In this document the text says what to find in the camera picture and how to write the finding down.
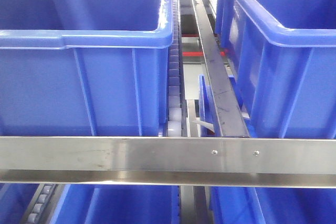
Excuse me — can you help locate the white roller track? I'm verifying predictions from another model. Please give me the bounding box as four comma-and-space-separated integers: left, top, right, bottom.
167, 0, 182, 137

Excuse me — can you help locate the blue bin rack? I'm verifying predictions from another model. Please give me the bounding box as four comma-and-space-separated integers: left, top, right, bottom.
1, 0, 173, 136
215, 0, 335, 138

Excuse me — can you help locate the lower blue bin right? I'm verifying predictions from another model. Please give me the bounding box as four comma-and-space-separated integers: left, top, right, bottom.
210, 187, 335, 223

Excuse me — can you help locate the blue bin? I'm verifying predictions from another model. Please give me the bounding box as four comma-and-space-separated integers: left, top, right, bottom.
210, 187, 335, 223
50, 184, 180, 223

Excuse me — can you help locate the lower blue bin left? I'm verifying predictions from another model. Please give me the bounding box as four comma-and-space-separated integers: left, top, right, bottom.
50, 184, 180, 223

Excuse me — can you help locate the steel divider rail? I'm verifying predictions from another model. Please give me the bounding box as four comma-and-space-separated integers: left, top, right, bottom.
191, 0, 250, 137

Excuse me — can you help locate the steel front shelf rail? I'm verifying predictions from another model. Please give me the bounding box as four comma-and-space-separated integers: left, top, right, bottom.
1, 136, 335, 188

